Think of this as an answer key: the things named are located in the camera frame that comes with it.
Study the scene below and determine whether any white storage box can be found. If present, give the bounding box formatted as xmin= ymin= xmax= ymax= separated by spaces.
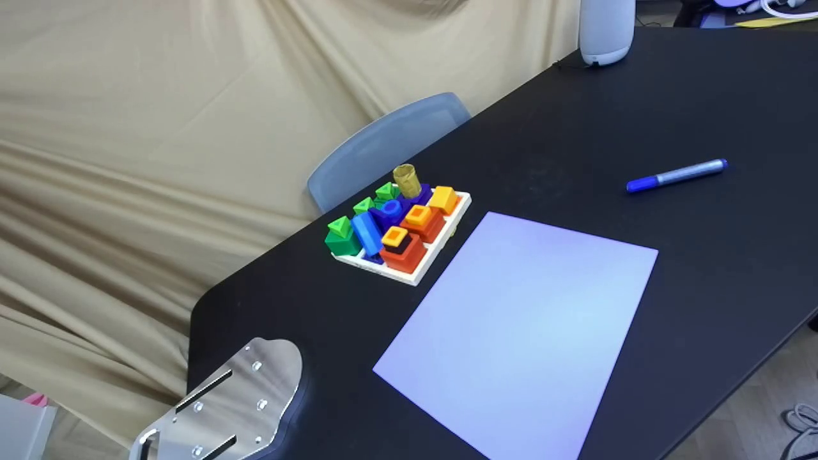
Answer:
xmin=0 ymin=391 xmax=60 ymax=460

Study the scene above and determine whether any white toy block board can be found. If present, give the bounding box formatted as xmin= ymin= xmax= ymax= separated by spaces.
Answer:
xmin=331 ymin=188 xmax=476 ymax=289

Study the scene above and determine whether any white cylindrical speaker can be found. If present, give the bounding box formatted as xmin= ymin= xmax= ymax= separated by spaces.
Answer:
xmin=578 ymin=0 xmax=638 ymax=69

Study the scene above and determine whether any yellow cylinder block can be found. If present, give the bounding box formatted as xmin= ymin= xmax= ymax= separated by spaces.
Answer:
xmin=391 ymin=161 xmax=423 ymax=203

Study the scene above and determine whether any orange square block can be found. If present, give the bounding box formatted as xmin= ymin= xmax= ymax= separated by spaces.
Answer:
xmin=402 ymin=203 xmax=440 ymax=235

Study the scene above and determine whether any yellow-orange block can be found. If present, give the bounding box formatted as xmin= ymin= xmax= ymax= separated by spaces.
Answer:
xmin=427 ymin=185 xmax=463 ymax=216

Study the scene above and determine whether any beige cloth backdrop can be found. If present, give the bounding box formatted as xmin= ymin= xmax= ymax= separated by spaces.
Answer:
xmin=0 ymin=0 xmax=590 ymax=451

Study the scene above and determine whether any red flat block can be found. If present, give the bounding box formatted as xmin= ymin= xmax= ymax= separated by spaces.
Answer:
xmin=408 ymin=211 xmax=448 ymax=246

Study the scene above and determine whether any long blue block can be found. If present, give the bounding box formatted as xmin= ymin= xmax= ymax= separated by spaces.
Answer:
xmin=349 ymin=211 xmax=385 ymax=262

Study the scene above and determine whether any white cable bundle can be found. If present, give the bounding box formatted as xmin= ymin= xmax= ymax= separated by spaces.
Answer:
xmin=756 ymin=0 xmax=818 ymax=20

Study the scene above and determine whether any orange block with hole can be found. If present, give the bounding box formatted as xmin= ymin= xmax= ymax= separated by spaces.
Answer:
xmin=380 ymin=226 xmax=411 ymax=254

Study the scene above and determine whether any red stepped block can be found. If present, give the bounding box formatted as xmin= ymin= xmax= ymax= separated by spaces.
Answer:
xmin=379 ymin=234 xmax=431 ymax=276

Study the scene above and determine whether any blue marker pen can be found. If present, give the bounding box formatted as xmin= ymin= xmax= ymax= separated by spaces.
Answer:
xmin=624 ymin=157 xmax=730 ymax=198

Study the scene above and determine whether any white paper sheet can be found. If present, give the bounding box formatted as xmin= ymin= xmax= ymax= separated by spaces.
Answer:
xmin=371 ymin=211 xmax=662 ymax=460

